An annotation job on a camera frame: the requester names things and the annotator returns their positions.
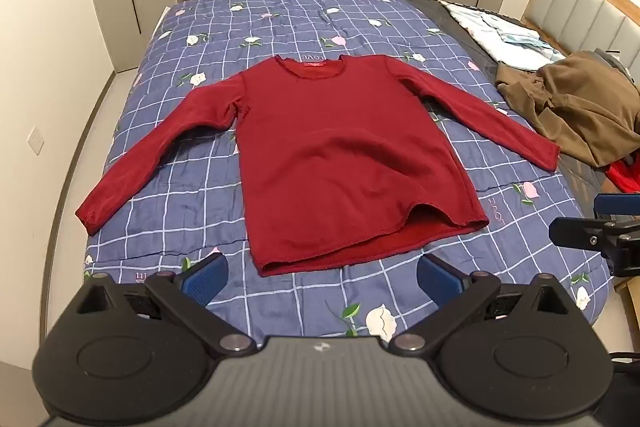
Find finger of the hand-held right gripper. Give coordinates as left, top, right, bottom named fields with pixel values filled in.
left=593, top=193, right=640, bottom=222
left=548, top=217, right=621, bottom=251

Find wooden bed frame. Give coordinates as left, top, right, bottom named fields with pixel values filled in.
left=614, top=279, right=640, bottom=324

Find brown garment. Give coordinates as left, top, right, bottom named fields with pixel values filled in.
left=495, top=51, right=640, bottom=168

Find white and light blue clothes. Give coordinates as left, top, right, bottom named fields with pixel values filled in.
left=445, top=2, right=568, bottom=70

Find bright red cloth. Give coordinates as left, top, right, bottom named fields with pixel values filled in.
left=604, top=156, right=640, bottom=195

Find grey garment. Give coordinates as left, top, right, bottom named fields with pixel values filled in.
left=592, top=48, right=636, bottom=75

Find blue checked floral quilt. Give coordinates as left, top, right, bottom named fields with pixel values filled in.
left=82, top=0, right=613, bottom=343

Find red long-sleeve shirt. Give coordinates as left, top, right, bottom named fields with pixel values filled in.
left=75, top=53, right=562, bottom=279

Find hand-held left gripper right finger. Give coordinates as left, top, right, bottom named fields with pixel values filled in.
left=387, top=253, right=581, bottom=356

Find dark grey bed sheet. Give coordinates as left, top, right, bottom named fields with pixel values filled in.
left=400, top=0, right=618, bottom=270

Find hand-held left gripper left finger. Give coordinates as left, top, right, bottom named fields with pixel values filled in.
left=75, top=253, right=258, bottom=355

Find wooden padded headboard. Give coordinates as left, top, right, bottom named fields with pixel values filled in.
left=520, top=0, right=640, bottom=58

